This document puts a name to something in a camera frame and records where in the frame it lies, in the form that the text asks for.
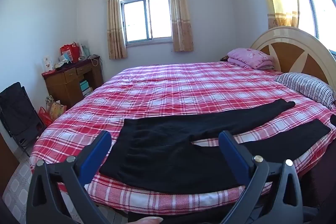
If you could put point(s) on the teal box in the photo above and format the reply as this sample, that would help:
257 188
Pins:
85 85

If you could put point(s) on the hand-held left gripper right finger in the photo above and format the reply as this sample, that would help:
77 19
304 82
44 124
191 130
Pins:
232 153

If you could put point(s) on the brown wooden desk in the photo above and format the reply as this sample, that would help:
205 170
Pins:
60 85

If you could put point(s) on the striped pillow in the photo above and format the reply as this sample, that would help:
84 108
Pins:
307 86

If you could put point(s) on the bed with red plaid sheet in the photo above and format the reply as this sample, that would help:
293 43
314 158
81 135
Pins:
170 82

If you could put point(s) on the pale blue paper bag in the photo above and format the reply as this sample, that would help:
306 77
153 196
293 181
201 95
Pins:
85 50

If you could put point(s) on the cream and wood headboard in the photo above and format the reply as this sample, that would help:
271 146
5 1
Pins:
286 56

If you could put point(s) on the red gift bag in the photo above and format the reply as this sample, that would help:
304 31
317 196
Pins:
69 52

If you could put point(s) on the black pants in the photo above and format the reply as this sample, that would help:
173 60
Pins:
162 150

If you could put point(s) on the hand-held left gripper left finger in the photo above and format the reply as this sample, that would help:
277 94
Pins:
98 150

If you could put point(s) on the yellow patterned gift bag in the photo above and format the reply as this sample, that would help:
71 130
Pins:
57 110

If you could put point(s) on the white printed card box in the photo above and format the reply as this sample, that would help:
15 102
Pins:
48 64

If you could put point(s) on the brown wooden door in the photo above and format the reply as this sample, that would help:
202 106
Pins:
6 161

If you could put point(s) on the folded pink blanket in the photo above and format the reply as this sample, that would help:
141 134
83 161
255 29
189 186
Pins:
249 56

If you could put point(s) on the black folding chair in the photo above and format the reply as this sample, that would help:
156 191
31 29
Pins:
18 116

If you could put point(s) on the red plastic bag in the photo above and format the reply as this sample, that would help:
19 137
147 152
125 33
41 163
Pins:
45 117

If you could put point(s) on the beige floral curtain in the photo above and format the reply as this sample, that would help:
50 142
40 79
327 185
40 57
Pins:
181 11
115 22

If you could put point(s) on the sliding glass window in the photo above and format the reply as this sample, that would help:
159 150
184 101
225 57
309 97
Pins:
147 16

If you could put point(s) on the person's left hand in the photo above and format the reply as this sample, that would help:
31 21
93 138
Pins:
148 220

